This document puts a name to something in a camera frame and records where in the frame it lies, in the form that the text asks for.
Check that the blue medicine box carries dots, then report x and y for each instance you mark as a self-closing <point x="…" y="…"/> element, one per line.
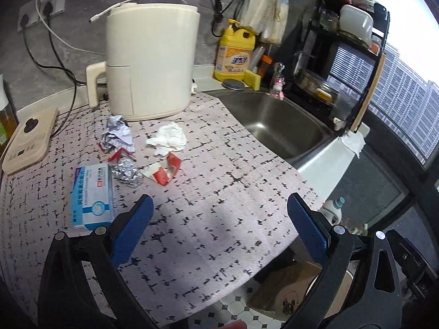
<point x="92" y="195"/>

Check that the yellow sponge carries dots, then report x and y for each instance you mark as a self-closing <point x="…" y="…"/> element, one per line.
<point x="253" y="78"/>

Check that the cooking oil bottle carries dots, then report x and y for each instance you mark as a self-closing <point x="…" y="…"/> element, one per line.
<point x="7" y="120"/>

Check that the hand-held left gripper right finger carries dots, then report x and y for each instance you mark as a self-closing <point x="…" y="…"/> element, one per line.
<point x="308" y="228"/>

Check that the wooden cutting board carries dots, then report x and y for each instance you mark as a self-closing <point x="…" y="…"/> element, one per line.
<point x="368" y="92"/>

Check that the white round bin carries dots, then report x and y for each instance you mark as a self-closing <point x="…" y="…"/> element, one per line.
<point x="349" y="284"/>

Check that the grey sink plug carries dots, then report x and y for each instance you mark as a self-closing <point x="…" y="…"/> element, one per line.
<point x="232" y="84"/>

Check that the cream air fryer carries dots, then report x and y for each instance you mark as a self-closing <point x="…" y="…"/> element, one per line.
<point x="147" y="58"/>

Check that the orange cap jar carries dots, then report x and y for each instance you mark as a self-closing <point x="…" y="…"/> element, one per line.
<point x="266" y="65"/>

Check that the white tissue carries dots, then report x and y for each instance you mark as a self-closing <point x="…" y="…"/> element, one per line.
<point x="168" y="138"/>

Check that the stainless steel sink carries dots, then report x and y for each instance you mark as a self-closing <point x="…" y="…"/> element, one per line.
<point x="274" y="126"/>

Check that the white lidded container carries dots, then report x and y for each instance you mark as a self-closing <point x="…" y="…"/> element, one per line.
<point x="356" y="20"/>

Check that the clear glass jar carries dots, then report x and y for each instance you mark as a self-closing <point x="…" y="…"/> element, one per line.
<point x="328" y="20"/>

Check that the black window frame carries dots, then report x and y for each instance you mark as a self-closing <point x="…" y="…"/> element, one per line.
<point x="411" y="178"/>

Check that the white rag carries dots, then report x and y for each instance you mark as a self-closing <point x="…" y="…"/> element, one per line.
<point x="352" y="142"/>

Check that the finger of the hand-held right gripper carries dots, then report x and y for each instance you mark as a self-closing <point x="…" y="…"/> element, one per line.
<point x="410" y="248"/>

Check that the white laundry detergent bottle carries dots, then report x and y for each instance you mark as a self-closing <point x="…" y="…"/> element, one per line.
<point x="332" y="212"/>

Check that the white wall socket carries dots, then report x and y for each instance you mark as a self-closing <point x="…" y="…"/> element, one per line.
<point x="27" y="17"/>
<point x="51" y="1"/>

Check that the clear plastic bottle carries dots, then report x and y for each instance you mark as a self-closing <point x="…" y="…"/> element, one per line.
<point x="257" y="58"/>

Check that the wide grey high-rise building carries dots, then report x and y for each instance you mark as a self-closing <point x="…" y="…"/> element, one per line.
<point x="408" y="89"/>

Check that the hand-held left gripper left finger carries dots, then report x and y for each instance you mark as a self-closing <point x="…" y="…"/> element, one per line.
<point x="132" y="228"/>

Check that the silver printed wrapper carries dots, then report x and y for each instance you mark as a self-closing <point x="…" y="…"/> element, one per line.
<point x="116" y="133"/>

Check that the red and white wrapper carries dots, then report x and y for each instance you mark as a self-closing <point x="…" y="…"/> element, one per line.
<point x="164" y="171"/>

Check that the hanging clear plastic packet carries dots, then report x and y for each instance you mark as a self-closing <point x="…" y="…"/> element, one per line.
<point x="279" y="13"/>
<point x="260" y="3"/>

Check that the foil ball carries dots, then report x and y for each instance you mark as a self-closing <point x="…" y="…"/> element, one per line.
<point x="127" y="174"/>

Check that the yellow detergent bottle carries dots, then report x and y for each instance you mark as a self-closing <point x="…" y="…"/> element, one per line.
<point x="233" y="54"/>

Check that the small red wrapper scrap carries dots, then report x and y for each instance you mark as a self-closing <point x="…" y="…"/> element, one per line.
<point x="116" y="155"/>

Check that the small pink label bottle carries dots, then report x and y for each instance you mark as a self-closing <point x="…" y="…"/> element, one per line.
<point x="277" y="84"/>

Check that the black dish rack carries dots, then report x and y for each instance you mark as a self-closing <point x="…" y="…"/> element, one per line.
<point x="346" y="61"/>

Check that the person's left hand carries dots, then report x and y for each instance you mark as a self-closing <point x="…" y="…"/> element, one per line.
<point x="235" y="325"/>

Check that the white patterned tablecloth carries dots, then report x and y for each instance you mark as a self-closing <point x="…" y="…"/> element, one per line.
<point x="205" y="195"/>

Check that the white plug adapter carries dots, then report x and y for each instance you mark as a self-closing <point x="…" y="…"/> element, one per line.
<point x="192" y="87"/>

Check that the beige flat appliance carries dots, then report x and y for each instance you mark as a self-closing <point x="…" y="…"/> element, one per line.
<point x="29" y="140"/>

